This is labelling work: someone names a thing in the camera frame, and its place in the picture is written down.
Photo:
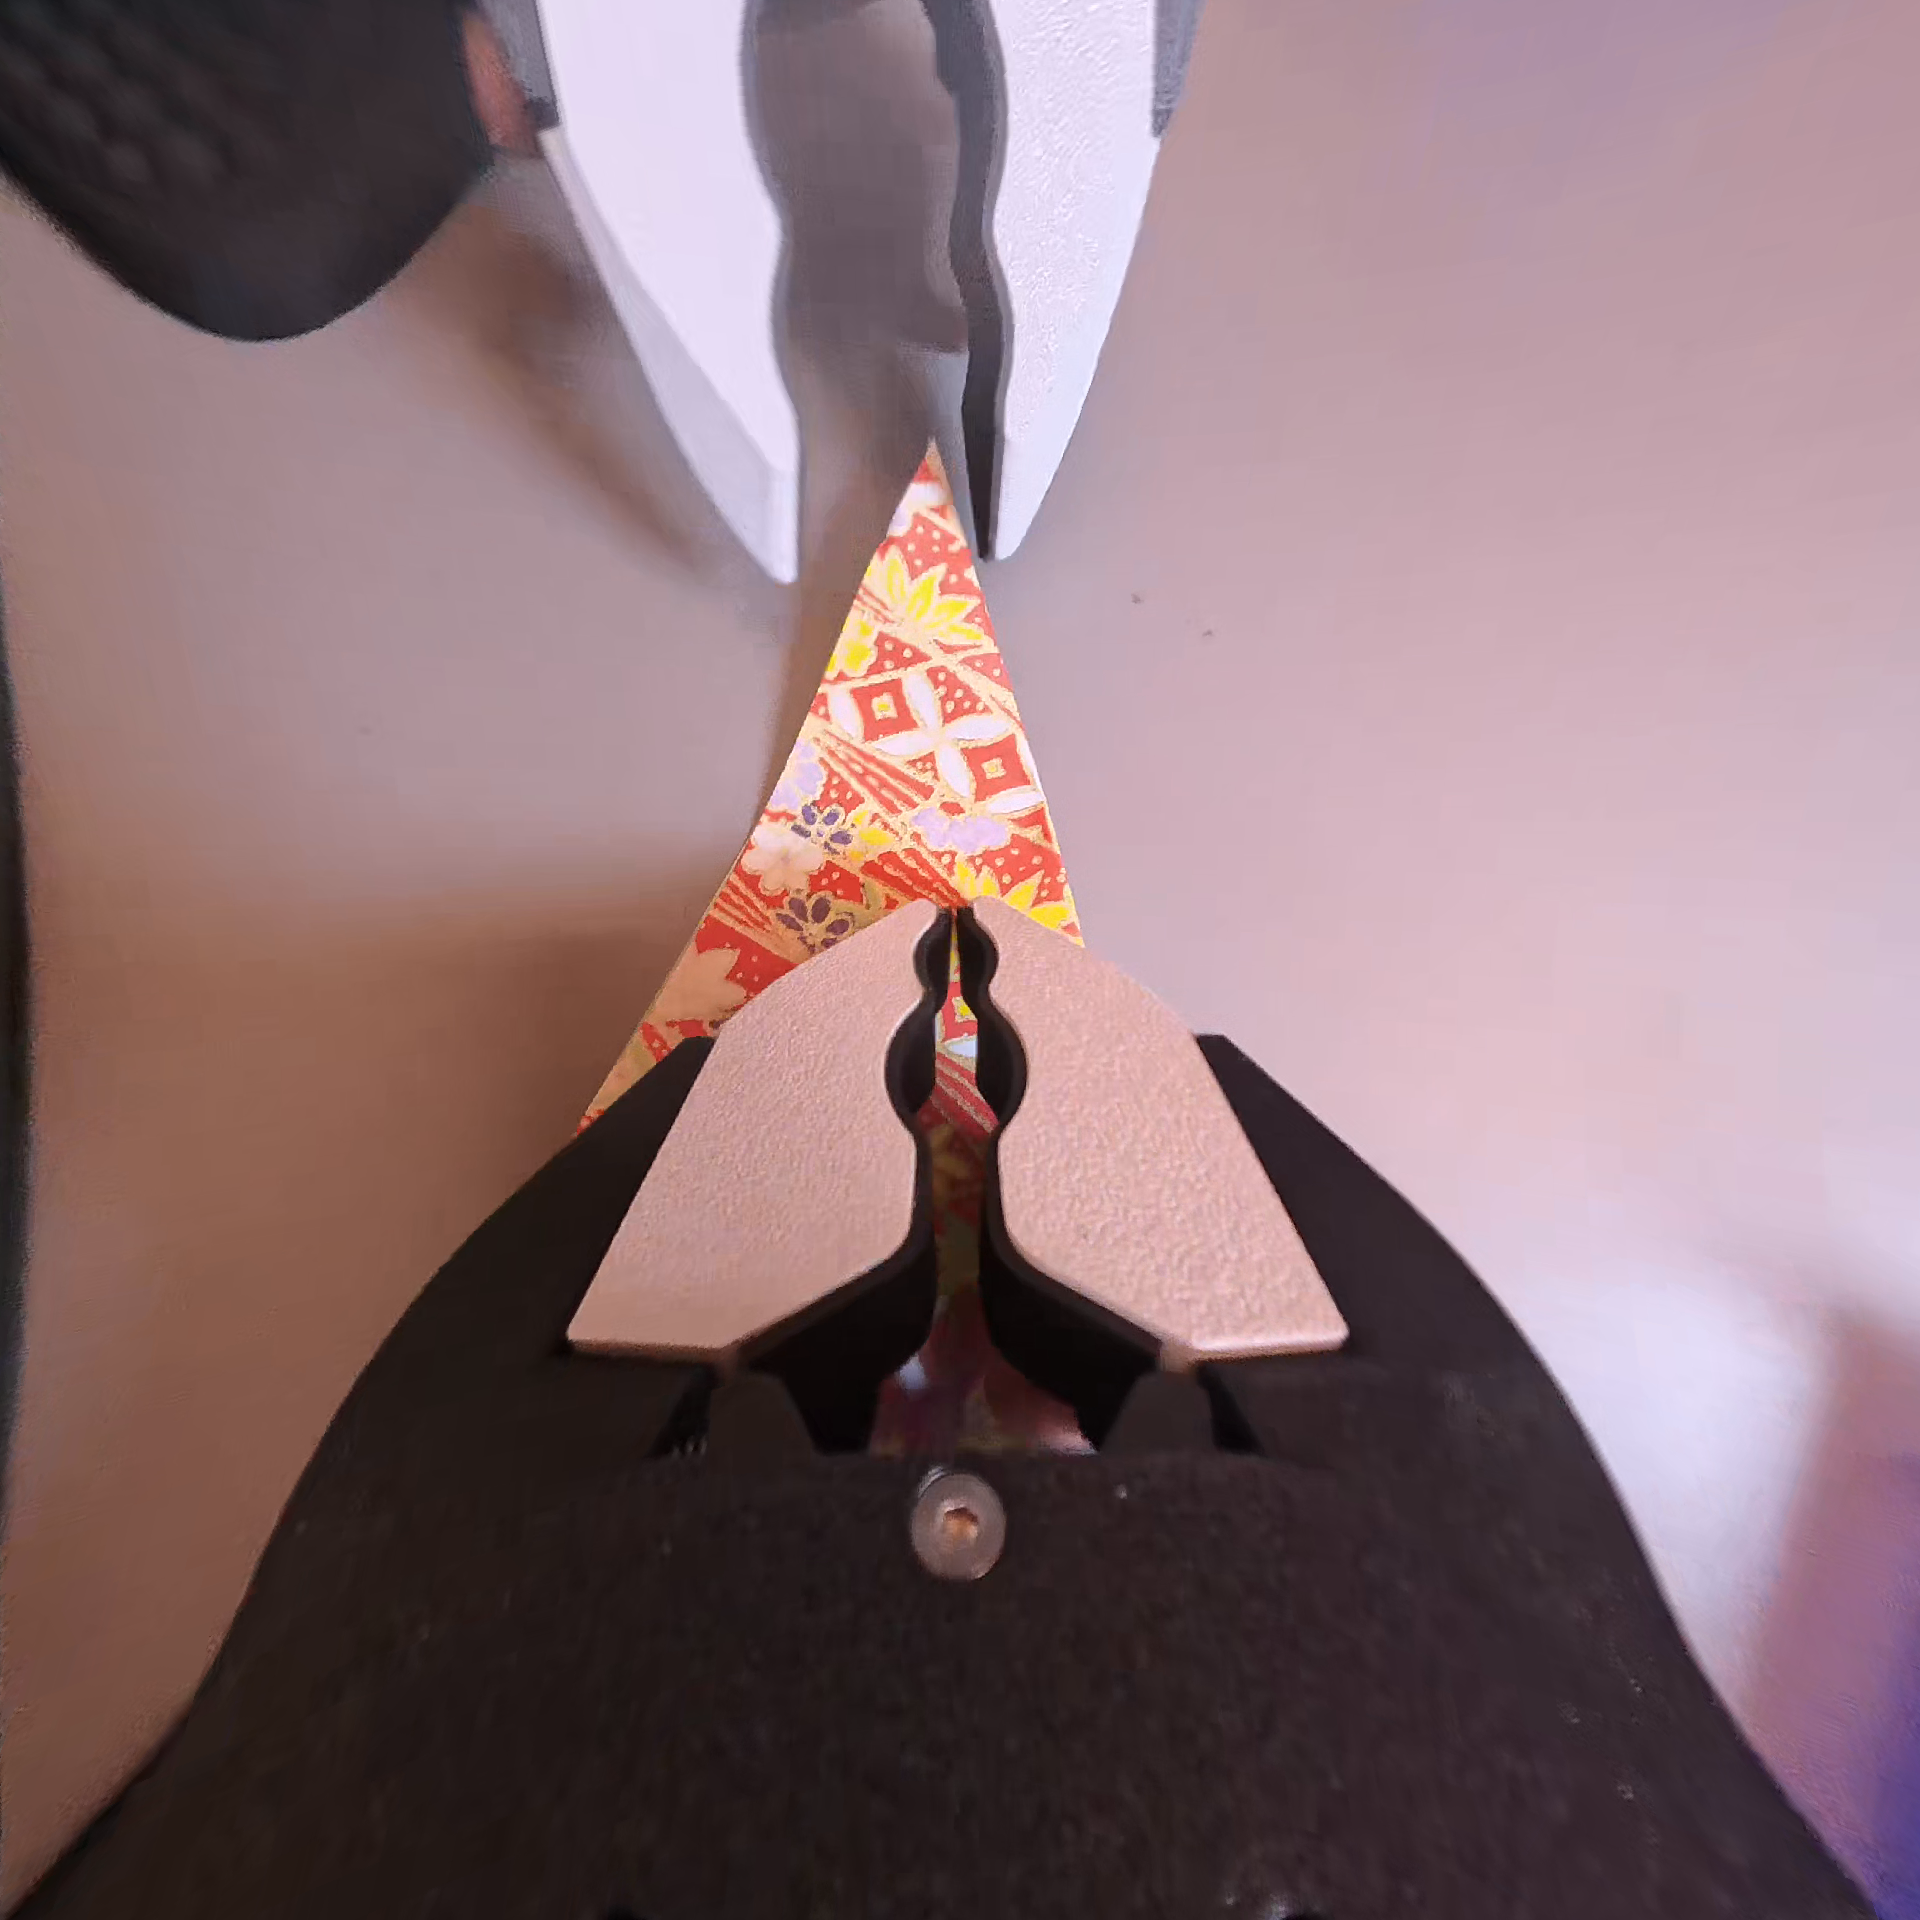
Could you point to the black textured pad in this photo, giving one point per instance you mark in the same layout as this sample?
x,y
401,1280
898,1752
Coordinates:
x,y
226,152

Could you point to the person's left hand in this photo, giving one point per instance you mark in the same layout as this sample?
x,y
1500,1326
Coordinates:
x,y
496,92

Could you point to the green backed red floral paper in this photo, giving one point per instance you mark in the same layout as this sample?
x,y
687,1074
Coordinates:
x,y
901,750

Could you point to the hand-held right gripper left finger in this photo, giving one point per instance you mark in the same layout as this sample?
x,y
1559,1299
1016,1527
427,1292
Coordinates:
x,y
751,1188

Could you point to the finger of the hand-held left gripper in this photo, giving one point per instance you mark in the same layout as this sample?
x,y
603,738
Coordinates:
x,y
674,212
1065,182

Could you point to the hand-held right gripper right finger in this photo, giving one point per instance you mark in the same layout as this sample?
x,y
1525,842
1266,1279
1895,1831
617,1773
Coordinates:
x,y
1154,1188

